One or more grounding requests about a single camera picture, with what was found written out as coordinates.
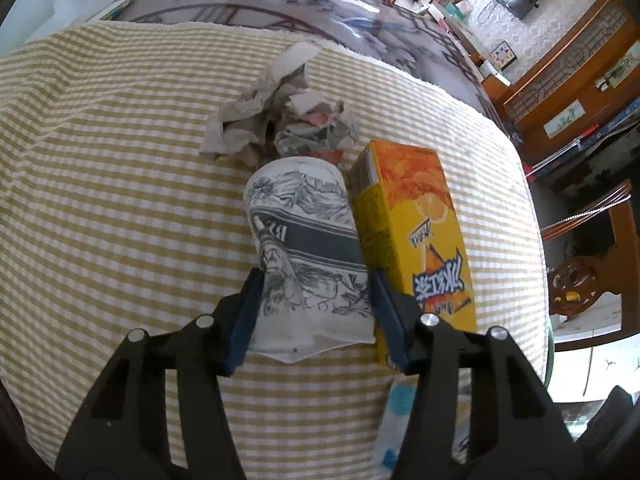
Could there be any black and white paper cup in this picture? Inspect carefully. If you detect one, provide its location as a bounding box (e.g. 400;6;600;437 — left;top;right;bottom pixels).
242;156;376;365

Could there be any wooden lattice cabinet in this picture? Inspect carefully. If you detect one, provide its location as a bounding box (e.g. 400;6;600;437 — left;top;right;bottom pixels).
480;0;640;171

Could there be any green and white box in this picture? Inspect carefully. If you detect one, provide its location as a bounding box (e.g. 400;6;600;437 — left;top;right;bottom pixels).
442;0;473;21

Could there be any yellow juice carton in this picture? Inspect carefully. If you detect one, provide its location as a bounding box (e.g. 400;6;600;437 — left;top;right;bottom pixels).
347;140;478;368

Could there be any brown paper wrapper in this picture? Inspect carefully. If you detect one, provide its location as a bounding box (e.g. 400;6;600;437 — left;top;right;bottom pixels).
200;42;361;168

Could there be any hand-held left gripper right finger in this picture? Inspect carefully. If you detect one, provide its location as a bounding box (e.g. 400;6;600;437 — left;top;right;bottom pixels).
369;269;583;480

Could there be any white booklet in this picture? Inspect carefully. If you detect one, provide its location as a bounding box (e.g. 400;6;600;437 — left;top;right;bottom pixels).
82;0;141;23

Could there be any carved wooden chair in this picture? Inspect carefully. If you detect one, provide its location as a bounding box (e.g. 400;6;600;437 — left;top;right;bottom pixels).
540;180;640;351

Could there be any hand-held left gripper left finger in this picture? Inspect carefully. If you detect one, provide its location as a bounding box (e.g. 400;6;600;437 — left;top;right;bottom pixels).
54;267;266;480

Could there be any colourful framed picture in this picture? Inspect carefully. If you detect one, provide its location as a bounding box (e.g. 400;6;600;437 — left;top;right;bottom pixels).
490;42;516;71

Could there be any yellow checked cloth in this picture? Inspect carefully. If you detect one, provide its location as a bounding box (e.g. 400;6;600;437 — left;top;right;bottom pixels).
0;22;548;480

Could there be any blue and white wrapper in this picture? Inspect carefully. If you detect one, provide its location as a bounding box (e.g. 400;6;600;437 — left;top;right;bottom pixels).
370;377;471;471

